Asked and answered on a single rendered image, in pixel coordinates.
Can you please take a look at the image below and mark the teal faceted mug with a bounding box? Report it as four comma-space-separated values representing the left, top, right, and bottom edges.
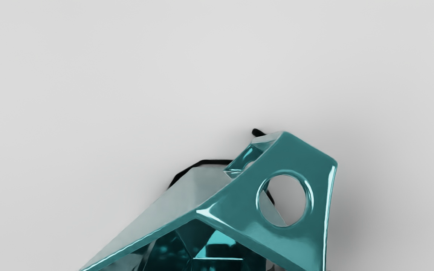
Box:
79, 131, 338, 271

